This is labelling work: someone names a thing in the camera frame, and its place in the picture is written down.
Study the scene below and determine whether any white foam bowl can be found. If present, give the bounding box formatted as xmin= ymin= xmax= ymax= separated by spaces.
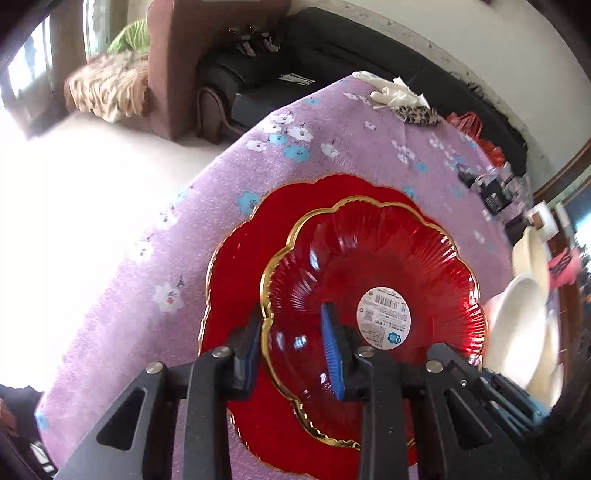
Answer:
xmin=483 ymin=274 xmax=560 ymax=399

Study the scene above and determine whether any small red glass plate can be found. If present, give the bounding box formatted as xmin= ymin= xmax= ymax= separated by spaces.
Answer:
xmin=259 ymin=196 xmax=487 ymax=448

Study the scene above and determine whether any cream plastic bowl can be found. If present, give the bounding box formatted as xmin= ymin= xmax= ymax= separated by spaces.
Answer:
xmin=512 ymin=227 xmax=550 ymax=299

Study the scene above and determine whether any large red glass plate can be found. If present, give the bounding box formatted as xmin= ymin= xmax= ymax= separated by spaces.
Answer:
xmin=200 ymin=174 xmax=440 ymax=479

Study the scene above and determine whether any purple floral tablecloth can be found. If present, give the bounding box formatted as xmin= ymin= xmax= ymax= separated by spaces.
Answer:
xmin=35 ymin=77 xmax=512 ymax=466

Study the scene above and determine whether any pink knitted thermos bottle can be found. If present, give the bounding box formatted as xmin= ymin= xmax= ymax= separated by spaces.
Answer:
xmin=549 ymin=248 xmax=582 ymax=291

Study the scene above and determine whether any black power adapter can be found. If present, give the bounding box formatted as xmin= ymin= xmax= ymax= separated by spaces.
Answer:
xmin=457 ymin=165 xmax=512 ymax=216

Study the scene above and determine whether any leopard print pouch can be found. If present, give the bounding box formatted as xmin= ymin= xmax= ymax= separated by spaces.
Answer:
xmin=394 ymin=106 xmax=440 ymax=126

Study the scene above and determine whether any red plastic bag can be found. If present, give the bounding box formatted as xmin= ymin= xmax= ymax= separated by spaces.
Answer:
xmin=447 ymin=111 xmax=506 ymax=167

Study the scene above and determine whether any brown patterned blanket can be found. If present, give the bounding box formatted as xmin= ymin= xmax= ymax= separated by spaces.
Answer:
xmin=63 ymin=51 xmax=149 ymax=123

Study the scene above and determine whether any black leather sofa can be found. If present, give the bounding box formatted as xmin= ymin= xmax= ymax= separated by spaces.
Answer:
xmin=197 ymin=7 xmax=528 ymax=175

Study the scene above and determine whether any maroon armchair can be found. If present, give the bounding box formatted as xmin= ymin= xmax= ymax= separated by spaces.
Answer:
xmin=146 ymin=0 xmax=293 ymax=145

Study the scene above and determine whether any green cloth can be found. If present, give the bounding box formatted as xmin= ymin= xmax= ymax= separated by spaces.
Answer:
xmin=107 ymin=19 xmax=151 ymax=54

